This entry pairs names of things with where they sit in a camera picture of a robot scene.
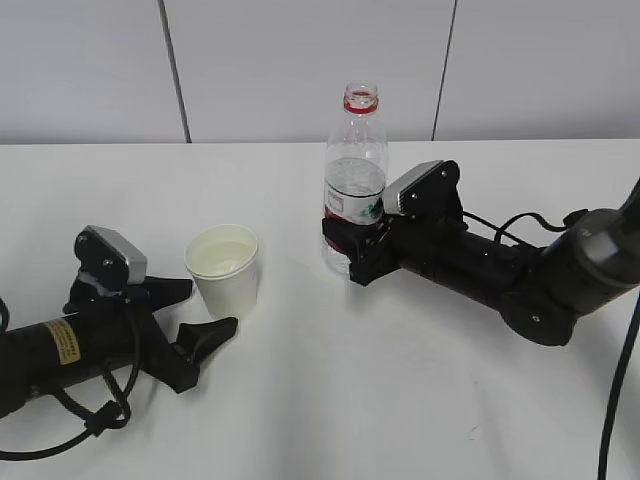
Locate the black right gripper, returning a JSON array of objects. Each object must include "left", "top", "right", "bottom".
[{"left": 322, "top": 211, "right": 480, "bottom": 290}]

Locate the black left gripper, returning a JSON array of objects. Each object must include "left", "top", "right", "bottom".
[{"left": 63, "top": 276, "right": 239, "bottom": 393}]

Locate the white paper cup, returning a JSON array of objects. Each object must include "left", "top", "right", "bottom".
[{"left": 185, "top": 224, "right": 259, "bottom": 319}]

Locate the clear water bottle red label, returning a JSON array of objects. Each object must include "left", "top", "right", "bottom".
[{"left": 321, "top": 81, "right": 391, "bottom": 274}]

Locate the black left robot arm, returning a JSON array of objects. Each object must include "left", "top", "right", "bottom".
[{"left": 1, "top": 277, "right": 238, "bottom": 416}]

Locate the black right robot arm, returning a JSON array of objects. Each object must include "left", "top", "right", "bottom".
[{"left": 322, "top": 179, "right": 639, "bottom": 346}]

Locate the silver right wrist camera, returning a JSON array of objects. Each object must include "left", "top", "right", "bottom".
[{"left": 382, "top": 160, "right": 462, "bottom": 221}]

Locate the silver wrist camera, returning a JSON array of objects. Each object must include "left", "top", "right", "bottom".
[
  {"left": 382, "top": 160, "right": 462, "bottom": 221},
  {"left": 74, "top": 225, "right": 148, "bottom": 292}
]

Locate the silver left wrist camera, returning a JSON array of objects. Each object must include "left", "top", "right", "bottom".
[{"left": 74, "top": 225, "right": 148, "bottom": 292}]

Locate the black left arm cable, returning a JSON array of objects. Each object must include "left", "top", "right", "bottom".
[{"left": 0, "top": 297, "right": 144, "bottom": 461}]

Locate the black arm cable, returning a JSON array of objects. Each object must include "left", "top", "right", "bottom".
[
  {"left": 0, "top": 297, "right": 144, "bottom": 461},
  {"left": 462, "top": 209, "right": 640, "bottom": 480}
]

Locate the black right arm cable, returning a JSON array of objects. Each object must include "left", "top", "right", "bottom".
[{"left": 462, "top": 209, "right": 640, "bottom": 480}]

